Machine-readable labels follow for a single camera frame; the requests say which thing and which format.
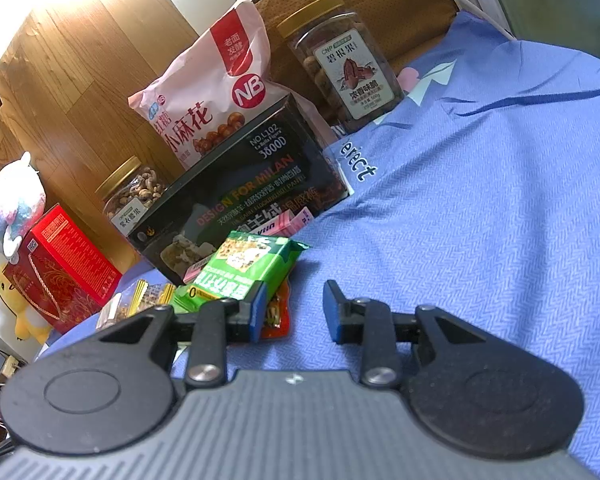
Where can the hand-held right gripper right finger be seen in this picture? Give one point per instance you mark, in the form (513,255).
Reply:
(332,316)

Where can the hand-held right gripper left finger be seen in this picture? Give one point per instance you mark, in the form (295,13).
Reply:
(257,312)

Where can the green biscuit packet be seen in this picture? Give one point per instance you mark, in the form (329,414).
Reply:
(245,260)

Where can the orange snack packet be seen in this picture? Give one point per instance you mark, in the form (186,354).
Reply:
(277,327)

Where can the pink small box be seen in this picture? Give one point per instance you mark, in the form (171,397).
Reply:
(294,222)

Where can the black printed cardboard box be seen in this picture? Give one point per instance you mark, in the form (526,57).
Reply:
(240,185)

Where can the clear wrapped snack packet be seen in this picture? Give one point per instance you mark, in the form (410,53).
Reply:
(112,312)

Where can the cashew jar with gold lid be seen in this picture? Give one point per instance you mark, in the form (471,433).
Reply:
(130,195)

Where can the red gift box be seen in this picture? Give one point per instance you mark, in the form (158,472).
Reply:
(65,270)

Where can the blue printed bed sheet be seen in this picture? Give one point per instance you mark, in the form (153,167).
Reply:
(480,185)

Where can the pink white snack bag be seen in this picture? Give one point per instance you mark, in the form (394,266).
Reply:
(215,85)

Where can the yellow plush toy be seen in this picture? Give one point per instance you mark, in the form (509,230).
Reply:
(25,320)

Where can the pecan jar with gold lid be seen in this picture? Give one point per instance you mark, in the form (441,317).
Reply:
(350,75)

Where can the pastel plush toy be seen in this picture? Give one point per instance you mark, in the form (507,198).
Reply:
(15,200)

